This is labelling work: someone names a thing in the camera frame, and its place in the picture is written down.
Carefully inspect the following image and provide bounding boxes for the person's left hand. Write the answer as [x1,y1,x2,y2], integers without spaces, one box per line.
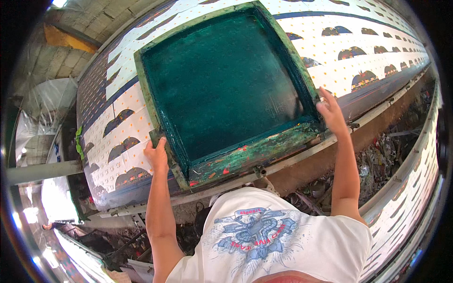
[143,137,170,175]

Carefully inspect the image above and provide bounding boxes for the person's right hand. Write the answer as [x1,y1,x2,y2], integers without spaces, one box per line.
[316,87,350,138]

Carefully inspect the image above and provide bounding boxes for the green wooden screen printing frame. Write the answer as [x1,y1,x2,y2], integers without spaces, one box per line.
[134,1,325,193]

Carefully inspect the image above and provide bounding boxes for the long printed white fabric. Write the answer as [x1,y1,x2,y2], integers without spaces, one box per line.
[76,0,431,213]

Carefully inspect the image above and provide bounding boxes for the heap of floor debris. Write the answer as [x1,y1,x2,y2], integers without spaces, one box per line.
[283,88,435,217]

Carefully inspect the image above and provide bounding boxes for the green cloth scrap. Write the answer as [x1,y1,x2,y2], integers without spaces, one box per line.
[75,126,85,160]

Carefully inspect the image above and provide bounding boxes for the printing table with patterned fabric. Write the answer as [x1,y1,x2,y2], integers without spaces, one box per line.
[358,81,444,283]

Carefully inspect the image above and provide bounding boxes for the grey metal pipe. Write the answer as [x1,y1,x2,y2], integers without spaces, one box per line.
[6,160,85,186]

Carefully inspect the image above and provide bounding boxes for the clear plastic sheet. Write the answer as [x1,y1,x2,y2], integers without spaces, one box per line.
[14,77,79,167]

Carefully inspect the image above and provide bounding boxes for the person's body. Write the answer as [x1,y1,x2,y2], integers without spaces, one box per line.
[152,187,374,283]

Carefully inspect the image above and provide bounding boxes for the yellow wooden board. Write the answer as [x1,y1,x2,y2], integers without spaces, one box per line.
[43,23,100,54]

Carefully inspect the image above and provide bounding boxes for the metal table edge rail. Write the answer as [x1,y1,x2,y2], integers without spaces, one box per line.
[97,64,432,218]

